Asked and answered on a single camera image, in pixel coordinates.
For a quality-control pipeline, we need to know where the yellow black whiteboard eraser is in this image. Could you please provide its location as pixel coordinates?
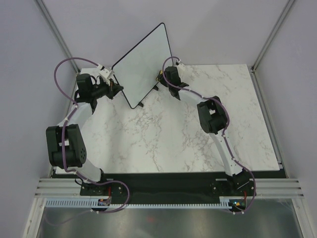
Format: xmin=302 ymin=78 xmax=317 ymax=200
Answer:
xmin=156 ymin=70 xmax=163 ymax=82

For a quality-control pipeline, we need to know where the white whiteboard black frame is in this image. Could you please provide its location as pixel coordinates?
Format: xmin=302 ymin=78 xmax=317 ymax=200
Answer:
xmin=111 ymin=22 xmax=172 ymax=109

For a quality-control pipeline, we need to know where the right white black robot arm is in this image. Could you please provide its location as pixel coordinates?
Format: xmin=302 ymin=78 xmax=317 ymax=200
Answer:
xmin=157 ymin=66 xmax=250 ymax=195

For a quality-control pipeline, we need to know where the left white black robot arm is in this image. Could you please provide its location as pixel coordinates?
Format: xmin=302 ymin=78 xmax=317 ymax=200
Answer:
xmin=46 ymin=73 xmax=123 ymax=195

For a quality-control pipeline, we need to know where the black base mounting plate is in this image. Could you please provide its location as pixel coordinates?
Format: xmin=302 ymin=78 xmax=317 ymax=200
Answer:
xmin=80 ymin=172 xmax=256 ymax=204

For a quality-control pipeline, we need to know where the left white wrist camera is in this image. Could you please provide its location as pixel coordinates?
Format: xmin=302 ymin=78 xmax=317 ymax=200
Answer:
xmin=97 ymin=64 xmax=114 ymax=80

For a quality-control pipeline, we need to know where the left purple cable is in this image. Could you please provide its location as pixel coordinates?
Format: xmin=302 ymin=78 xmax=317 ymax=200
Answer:
xmin=54 ymin=57 xmax=131 ymax=226

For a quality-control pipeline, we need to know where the purple cable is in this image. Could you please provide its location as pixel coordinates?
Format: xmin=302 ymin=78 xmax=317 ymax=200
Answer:
xmin=54 ymin=57 xmax=131 ymax=226
xmin=162 ymin=56 xmax=257 ymax=215

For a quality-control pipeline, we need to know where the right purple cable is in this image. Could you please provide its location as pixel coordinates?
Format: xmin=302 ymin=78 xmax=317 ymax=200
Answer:
xmin=162 ymin=56 xmax=257 ymax=215

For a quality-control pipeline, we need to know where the left aluminium corner post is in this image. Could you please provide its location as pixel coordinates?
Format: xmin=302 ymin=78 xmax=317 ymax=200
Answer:
xmin=34 ymin=0 xmax=81 ymax=74

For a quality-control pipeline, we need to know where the aluminium corner post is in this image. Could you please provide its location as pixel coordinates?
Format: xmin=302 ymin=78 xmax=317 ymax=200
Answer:
xmin=250 ymin=0 xmax=297 ymax=73
xmin=34 ymin=0 xmax=81 ymax=74

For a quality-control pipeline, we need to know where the aluminium rail frame front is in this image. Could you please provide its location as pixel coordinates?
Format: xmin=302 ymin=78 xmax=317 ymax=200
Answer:
xmin=35 ymin=178 xmax=304 ymax=198

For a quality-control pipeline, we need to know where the right aluminium corner post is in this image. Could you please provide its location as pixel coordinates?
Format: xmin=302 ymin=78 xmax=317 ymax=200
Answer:
xmin=250 ymin=0 xmax=297 ymax=73

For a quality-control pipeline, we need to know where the white slotted cable duct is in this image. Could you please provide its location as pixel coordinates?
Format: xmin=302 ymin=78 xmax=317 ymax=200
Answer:
xmin=45 ymin=196 xmax=232 ymax=209

